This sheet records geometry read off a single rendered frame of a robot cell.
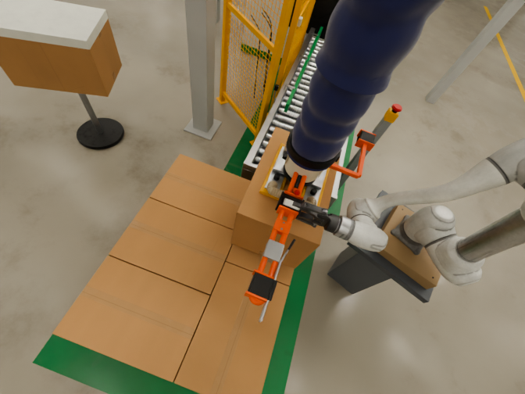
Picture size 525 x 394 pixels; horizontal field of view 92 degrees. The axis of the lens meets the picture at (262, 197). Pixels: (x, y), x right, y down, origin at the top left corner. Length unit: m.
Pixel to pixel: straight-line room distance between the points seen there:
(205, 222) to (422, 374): 1.91
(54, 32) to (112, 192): 1.14
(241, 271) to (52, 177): 1.85
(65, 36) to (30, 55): 0.30
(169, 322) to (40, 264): 1.21
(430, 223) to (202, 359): 1.27
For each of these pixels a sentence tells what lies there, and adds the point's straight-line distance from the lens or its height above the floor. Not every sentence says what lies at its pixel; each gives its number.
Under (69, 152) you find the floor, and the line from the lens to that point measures 2.87.
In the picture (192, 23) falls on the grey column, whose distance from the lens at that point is 2.25.
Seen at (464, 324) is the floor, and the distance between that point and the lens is 2.88.
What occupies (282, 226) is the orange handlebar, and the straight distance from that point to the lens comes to 0.99.
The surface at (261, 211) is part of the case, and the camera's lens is 1.16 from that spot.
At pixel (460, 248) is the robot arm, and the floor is 1.12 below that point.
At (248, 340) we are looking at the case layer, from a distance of 1.47.
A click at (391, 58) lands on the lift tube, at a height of 1.70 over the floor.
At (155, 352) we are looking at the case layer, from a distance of 1.48.
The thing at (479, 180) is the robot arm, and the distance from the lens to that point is 1.06.
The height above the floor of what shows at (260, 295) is 1.14.
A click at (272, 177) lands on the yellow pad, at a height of 1.03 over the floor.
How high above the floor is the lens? 2.00
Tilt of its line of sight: 57 degrees down
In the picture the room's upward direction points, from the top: 19 degrees clockwise
